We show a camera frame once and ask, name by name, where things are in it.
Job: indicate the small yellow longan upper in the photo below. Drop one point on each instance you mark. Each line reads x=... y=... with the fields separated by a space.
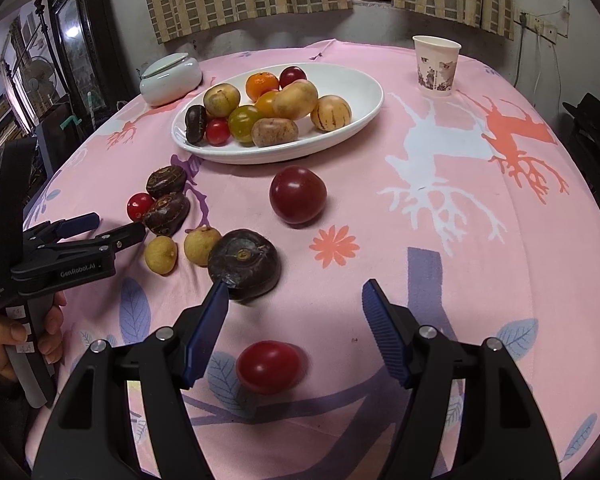
x=199 y=243

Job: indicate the large yellow purple pepino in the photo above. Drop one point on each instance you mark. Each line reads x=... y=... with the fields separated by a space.
x=296 y=100

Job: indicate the dark wooden cabinet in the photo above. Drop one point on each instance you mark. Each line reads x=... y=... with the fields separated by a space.
x=90 y=57

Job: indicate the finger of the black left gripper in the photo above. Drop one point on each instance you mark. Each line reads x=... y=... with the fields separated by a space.
x=53 y=232
x=111 y=241

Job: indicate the yellow tomato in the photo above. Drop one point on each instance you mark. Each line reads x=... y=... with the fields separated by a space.
x=265 y=104

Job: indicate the dark red small plum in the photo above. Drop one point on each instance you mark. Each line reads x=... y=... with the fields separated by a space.
x=289 y=75

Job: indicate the yellow round pepino fruit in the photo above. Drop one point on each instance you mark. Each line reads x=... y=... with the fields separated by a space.
x=221 y=100

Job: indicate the wall power socket strip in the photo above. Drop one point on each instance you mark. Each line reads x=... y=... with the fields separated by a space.
x=538 y=25

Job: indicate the small brown speckled fruit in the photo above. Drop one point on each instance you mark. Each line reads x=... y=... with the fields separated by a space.
x=274 y=131

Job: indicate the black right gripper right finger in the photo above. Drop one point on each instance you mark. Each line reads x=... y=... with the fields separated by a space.
x=502 y=433

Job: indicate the white lidded ceramic jar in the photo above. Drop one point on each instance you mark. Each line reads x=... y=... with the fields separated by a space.
x=169 y=79

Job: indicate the striped tan melon fruit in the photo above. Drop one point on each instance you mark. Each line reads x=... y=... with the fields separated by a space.
x=331 y=113

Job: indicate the dark water chestnut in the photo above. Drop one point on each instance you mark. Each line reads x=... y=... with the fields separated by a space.
x=195 y=124
x=246 y=262
x=166 y=180
x=166 y=216

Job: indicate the small yellow longan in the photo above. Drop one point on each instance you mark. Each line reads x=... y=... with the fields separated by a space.
x=199 y=243
x=161 y=255

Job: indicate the red cherry tomato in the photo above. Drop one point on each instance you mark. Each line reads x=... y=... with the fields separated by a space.
x=269 y=367

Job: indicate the small yellow longan left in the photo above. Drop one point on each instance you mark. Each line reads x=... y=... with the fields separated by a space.
x=161 y=255

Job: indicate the large dark red plum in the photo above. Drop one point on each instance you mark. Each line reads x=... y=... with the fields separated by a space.
x=297 y=195

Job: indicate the yellow-green orange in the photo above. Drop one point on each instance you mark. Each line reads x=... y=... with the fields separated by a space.
x=241 y=122

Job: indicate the pink printed tablecloth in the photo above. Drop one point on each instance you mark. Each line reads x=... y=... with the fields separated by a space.
x=469 y=211

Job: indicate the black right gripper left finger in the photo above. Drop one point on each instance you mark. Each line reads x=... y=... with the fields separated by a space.
x=89 y=434

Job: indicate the white oval plate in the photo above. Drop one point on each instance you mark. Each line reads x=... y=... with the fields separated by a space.
x=362 y=92

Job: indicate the patterned paper cup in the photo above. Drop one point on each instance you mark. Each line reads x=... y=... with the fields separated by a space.
x=436 y=60

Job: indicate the person's left hand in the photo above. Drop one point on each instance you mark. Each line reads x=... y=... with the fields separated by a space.
x=13 y=332

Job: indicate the orange tangerine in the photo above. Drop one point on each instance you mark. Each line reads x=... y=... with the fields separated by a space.
x=258 y=84

